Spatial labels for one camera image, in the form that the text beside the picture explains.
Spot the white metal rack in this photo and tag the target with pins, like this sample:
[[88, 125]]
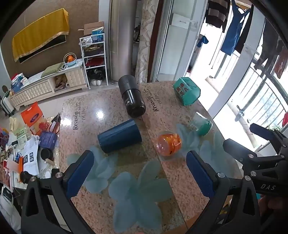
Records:
[[84, 65]]

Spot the sliding glass door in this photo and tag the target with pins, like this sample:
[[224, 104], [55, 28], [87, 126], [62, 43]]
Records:
[[177, 38]]

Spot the blue packet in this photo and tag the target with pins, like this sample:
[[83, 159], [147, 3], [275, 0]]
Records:
[[98, 36]]

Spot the dark hanging clothes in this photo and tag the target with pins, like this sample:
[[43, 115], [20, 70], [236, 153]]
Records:
[[270, 42]]

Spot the dark blue small box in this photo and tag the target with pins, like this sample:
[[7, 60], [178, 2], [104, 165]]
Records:
[[48, 140]]

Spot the white plastic bag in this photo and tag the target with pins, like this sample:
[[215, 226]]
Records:
[[87, 41]]

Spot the green cushion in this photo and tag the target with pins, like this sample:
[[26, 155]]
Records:
[[52, 69]]

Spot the blue hanging sock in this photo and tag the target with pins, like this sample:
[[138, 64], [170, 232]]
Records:
[[203, 40]]

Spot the dark blue cup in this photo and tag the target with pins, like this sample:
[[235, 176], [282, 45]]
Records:
[[119, 136]]

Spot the white suitcase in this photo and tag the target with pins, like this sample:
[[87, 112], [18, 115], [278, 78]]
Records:
[[6, 104]]

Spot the blue hanging garment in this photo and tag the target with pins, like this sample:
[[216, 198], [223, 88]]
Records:
[[234, 29]]

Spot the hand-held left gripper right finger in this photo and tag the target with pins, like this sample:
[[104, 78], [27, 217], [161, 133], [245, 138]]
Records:
[[200, 174]]

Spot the black hanging garment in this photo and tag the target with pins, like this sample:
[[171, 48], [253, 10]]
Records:
[[245, 31]]

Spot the blue tissue box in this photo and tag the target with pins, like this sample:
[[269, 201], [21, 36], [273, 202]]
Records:
[[18, 84]]

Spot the dark striped hanging sweater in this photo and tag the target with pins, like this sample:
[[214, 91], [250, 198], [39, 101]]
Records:
[[217, 14]]

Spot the orange paper bag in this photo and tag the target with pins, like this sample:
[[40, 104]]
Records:
[[32, 117]]

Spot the pair of white shoes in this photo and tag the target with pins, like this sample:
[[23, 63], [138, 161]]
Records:
[[96, 82]]

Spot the black ribbed cup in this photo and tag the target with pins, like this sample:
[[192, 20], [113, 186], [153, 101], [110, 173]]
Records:
[[131, 96]]

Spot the white television cabinet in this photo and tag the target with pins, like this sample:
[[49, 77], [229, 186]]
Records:
[[42, 87]]

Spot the cardboard box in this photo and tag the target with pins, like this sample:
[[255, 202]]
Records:
[[94, 28]]

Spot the red hanging garment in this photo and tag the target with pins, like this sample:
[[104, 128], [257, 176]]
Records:
[[281, 64]]

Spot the green paper box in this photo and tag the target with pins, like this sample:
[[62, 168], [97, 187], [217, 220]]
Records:
[[186, 91]]

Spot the balcony metal railing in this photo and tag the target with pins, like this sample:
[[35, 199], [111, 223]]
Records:
[[258, 74]]

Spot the orange round plastic container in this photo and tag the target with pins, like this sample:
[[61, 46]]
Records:
[[168, 144]]

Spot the patterned curtain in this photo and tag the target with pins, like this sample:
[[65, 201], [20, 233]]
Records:
[[147, 40]]

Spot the standing air conditioner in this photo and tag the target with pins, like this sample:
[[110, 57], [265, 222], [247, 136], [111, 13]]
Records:
[[122, 40]]

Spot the pile of white papers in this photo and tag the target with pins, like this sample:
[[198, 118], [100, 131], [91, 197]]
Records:
[[29, 155]]

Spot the small black cup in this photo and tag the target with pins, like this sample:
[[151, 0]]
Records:
[[46, 154]]

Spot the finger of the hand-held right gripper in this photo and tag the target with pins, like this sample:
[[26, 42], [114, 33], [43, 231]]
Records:
[[267, 133], [238, 150]]

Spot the black television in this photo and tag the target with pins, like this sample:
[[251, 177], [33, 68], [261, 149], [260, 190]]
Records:
[[45, 50]]

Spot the light blue fruit bowl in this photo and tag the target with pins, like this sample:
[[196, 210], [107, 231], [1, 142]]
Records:
[[70, 60]]

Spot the clear jar with green lid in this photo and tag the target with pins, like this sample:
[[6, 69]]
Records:
[[201, 126]]

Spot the yellow cloth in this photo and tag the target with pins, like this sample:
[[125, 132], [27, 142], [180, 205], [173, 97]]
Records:
[[40, 31]]

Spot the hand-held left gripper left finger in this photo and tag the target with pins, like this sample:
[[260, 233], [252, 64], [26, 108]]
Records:
[[79, 174]]

